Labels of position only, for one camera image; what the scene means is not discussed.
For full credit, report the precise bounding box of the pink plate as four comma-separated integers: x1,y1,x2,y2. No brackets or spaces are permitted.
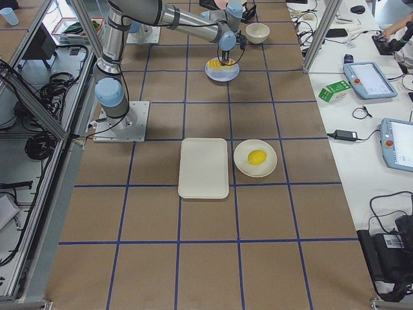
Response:
214,0,230,10

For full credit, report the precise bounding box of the white plate with lemon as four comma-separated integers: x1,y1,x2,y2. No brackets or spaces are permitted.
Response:
234,139,277,178

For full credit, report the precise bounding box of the blue plastic cup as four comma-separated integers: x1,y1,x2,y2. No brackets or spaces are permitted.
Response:
0,7,19,26

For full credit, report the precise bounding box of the aluminium frame post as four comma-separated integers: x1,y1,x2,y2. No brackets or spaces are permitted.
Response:
303,0,342,74

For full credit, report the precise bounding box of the blue plate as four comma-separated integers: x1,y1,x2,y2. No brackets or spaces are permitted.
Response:
205,61,239,82

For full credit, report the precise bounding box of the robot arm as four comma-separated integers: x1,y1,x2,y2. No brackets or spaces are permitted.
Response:
93,1,243,133

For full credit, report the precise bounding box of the yellow lemon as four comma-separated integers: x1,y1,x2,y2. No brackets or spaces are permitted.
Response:
247,149,267,165

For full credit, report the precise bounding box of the green white carton box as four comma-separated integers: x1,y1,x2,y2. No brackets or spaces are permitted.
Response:
318,80,351,103

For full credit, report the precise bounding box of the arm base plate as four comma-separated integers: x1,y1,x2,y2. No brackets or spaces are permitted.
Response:
126,25,161,45
92,101,150,143

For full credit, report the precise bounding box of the upper teach pendant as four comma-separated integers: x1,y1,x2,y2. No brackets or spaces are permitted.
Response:
343,62,398,99

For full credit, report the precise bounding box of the white bowl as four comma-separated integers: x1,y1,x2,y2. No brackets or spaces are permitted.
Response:
245,23,270,45

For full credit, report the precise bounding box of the lower teach pendant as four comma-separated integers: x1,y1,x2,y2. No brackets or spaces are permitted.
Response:
379,118,412,172

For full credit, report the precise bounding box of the yellow sliced bread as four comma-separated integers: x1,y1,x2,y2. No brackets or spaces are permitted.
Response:
206,57,236,71

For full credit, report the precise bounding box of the black power adapter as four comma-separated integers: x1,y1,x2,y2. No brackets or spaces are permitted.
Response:
334,130,358,141

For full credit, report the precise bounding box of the teach pendant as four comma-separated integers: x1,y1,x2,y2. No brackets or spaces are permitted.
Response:
343,62,398,99
379,118,412,172

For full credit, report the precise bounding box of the white rectangular tray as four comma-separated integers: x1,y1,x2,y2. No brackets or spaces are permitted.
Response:
178,138,229,200

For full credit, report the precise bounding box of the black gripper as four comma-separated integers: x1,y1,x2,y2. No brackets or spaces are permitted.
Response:
220,50,230,62

